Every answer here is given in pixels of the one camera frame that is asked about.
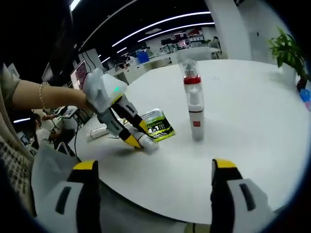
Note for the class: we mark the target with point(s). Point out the long ceiling light strip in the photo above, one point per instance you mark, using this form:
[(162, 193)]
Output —
[(158, 25), (175, 30)]

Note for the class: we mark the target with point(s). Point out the person's patterned clothing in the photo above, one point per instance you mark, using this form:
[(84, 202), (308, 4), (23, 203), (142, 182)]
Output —
[(14, 170)]

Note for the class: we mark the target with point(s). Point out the short ceiling light strip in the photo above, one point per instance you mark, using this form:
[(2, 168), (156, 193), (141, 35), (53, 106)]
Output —
[(74, 4)]

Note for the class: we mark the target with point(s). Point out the green potted plant white pot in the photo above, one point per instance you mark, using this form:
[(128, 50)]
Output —
[(286, 48)]

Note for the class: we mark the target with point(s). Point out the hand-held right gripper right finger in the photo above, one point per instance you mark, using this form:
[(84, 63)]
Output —
[(221, 201)]

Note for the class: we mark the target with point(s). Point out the white square pillar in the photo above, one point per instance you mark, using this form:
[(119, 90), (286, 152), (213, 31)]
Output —
[(226, 29)]

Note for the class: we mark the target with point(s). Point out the red cap skincare bottle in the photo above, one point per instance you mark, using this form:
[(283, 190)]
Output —
[(192, 78)]

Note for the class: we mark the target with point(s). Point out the white counter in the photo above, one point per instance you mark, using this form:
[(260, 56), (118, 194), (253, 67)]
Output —
[(170, 60)]

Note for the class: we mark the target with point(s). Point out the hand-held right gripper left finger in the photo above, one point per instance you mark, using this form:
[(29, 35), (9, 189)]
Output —
[(90, 204)]

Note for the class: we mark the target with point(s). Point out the white laptop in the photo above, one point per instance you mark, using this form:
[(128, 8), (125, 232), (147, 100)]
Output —
[(79, 72)]

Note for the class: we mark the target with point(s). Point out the white skincare tube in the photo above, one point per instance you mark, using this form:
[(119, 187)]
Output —
[(99, 133)]

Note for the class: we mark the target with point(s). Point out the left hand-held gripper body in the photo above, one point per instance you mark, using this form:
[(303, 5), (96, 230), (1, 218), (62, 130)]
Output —
[(107, 89)]

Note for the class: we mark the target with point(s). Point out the green black skincare pouch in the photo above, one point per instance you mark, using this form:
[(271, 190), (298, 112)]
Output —
[(160, 128)]

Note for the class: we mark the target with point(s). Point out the white skincare bottle red label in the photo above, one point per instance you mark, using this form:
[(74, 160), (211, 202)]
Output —
[(196, 126)]

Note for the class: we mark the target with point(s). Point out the grey skincare bottle clear cap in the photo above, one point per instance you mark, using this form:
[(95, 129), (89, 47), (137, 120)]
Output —
[(150, 145)]

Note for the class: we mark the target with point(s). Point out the blue box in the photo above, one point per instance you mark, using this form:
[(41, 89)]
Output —
[(143, 57)]

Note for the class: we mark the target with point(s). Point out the blue packet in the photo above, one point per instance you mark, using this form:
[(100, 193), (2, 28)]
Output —
[(306, 95)]

